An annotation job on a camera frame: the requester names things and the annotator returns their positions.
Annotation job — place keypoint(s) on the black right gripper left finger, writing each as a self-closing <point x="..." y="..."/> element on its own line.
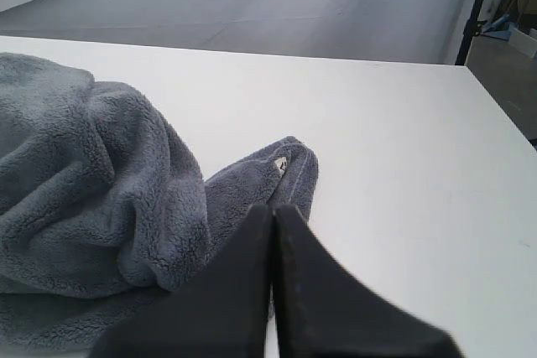
<point x="221" y="312"/>

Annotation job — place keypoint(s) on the grey fleece towel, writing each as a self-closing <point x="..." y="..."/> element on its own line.
<point x="104" y="209"/>

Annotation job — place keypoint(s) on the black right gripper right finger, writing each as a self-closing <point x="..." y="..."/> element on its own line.
<point x="321" y="310"/>

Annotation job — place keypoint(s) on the grey backdrop cloth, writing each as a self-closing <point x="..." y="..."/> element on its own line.
<point x="424" y="31"/>

